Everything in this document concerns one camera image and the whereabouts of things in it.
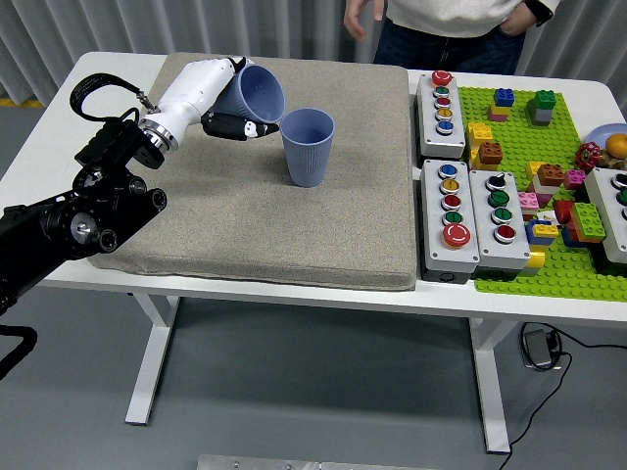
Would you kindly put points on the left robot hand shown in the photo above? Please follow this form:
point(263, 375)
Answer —
point(191, 93)

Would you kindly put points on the person's left hand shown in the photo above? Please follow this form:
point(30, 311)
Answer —
point(520, 23)

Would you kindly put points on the person's right hand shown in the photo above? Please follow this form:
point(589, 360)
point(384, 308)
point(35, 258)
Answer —
point(352, 17)

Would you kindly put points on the blue ribbed cup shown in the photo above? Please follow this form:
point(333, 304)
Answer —
point(308, 166)
point(259, 93)

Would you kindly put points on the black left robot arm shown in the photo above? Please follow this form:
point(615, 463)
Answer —
point(73, 220)

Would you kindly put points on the blue yellow pink block stack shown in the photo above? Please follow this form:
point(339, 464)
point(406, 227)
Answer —
point(503, 98)

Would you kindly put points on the green grey block stack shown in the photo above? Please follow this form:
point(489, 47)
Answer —
point(544, 100)

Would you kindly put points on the person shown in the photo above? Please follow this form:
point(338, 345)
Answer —
point(441, 49)

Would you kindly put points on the grey curtain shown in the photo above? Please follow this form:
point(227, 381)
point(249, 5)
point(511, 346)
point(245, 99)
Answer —
point(147, 19)

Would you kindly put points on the yellow toy block stack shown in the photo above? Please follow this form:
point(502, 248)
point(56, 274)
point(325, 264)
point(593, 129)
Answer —
point(479, 133)

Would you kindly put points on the green studded baseplate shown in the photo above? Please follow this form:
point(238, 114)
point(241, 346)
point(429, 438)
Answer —
point(519, 142)

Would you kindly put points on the brown toy block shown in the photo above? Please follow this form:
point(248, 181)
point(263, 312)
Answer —
point(551, 175)
point(490, 154)

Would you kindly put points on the light blue plate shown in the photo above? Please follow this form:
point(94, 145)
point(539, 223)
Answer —
point(600, 134)

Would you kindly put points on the grey five-button control box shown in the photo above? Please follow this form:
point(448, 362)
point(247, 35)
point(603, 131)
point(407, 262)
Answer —
point(431, 142)
point(436, 254)

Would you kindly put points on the red valve wheel toy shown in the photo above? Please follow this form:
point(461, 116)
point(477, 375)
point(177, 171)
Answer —
point(588, 155)

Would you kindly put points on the orange toy fruit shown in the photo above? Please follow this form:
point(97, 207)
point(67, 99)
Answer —
point(617, 144)

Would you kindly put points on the magenta toy block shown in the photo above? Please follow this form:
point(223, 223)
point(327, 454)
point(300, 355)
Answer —
point(574, 179)

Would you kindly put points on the brown toy food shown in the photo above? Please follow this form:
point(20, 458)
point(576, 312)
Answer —
point(612, 160)

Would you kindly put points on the pink toy block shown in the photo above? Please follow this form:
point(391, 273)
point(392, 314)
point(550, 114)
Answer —
point(528, 201)

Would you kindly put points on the red toy block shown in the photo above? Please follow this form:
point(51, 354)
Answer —
point(563, 211)

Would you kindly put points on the white printed toy block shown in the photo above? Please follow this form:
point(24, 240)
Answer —
point(545, 217)

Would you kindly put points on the grey-brown mat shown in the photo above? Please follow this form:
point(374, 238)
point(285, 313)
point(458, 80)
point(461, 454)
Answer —
point(343, 220)

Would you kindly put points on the green orange toy block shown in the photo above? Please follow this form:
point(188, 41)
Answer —
point(588, 220)

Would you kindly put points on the blue yellow toy block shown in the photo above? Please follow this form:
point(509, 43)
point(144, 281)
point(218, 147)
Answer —
point(541, 232)

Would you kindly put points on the grey control box black buttons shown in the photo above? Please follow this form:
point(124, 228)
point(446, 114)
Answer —
point(607, 220)

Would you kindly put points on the yellow cylinder toy block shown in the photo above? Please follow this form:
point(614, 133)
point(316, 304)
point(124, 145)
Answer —
point(535, 258)

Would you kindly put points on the white table leg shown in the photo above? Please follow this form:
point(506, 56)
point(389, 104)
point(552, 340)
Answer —
point(492, 391)
point(147, 372)

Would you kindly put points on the grey power adapter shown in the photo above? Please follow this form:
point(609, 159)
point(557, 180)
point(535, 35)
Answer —
point(536, 347)

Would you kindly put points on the grey selector switch control box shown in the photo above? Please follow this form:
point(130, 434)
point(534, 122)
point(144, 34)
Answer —
point(509, 254)

